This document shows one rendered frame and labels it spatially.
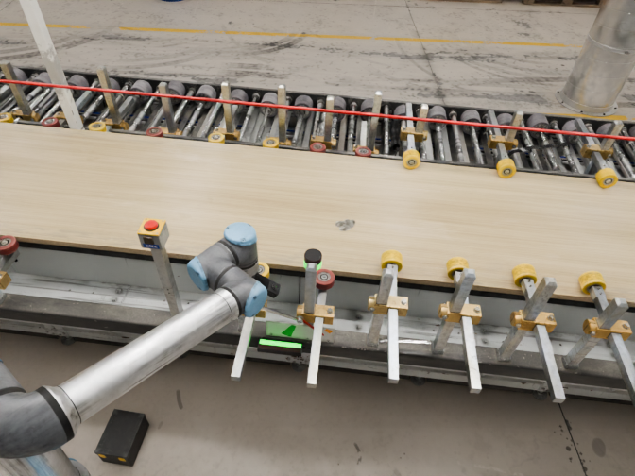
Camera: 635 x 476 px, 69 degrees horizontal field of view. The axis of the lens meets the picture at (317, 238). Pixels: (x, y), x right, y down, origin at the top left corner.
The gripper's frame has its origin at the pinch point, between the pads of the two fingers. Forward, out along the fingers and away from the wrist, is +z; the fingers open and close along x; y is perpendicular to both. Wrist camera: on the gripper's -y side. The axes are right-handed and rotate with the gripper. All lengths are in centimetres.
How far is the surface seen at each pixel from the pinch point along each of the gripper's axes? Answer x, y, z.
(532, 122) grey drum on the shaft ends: -160, -132, 13
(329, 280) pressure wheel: -19.1, -24.2, 5.2
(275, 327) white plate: -5.6, -5.8, 19.5
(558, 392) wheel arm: 19, -97, 0
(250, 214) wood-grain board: -51, 12, 6
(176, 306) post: -6.3, 31.7, 14.1
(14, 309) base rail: -4, 98, 26
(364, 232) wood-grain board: -47, -36, 6
